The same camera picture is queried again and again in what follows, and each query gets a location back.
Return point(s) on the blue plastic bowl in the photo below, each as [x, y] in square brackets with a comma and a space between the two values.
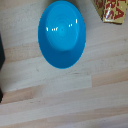
[62, 33]

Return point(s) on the black object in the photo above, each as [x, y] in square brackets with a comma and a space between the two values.
[1, 53]

